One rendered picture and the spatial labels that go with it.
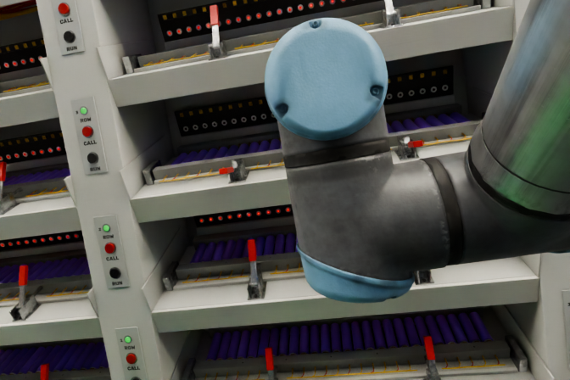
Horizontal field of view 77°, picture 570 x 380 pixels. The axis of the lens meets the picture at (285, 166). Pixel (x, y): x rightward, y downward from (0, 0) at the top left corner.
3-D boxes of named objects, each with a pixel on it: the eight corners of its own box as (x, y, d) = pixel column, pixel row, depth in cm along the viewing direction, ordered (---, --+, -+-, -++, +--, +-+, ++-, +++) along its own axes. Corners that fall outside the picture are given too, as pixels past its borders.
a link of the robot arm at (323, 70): (271, 159, 26) (247, 19, 26) (289, 156, 38) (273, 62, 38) (405, 135, 25) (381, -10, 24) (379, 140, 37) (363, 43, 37)
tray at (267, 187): (525, 175, 53) (529, 111, 49) (137, 223, 60) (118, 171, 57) (469, 134, 71) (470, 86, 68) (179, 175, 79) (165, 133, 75)
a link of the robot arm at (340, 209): (461, 301, 26) (433, 130, 26) (302, 321, 27) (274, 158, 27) (424, 261, 35) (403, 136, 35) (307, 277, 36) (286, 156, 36)
